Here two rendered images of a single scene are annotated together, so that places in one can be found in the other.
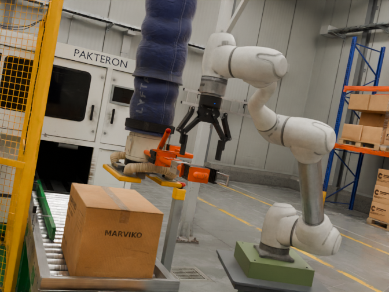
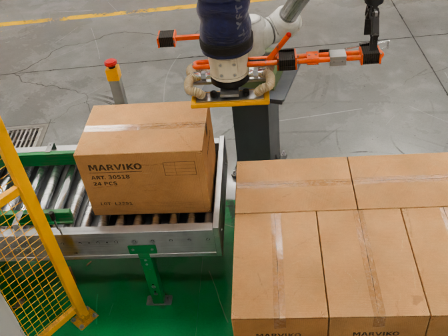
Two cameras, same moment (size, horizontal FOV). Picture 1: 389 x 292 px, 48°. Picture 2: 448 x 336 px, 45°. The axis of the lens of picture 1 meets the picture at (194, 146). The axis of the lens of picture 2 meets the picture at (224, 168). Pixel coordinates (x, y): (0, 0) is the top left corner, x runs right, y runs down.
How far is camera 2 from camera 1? 251 cm
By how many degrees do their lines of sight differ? 65
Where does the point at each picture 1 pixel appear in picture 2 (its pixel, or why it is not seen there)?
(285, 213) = (263, 25)
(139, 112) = (242, 35)
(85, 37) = not seen: outside the picture
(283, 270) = not seen: hidden behind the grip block
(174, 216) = (123, 96)
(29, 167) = (28, 186)
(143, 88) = (240, 10)
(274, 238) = (262, 49)
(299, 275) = not seen: hidden behind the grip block
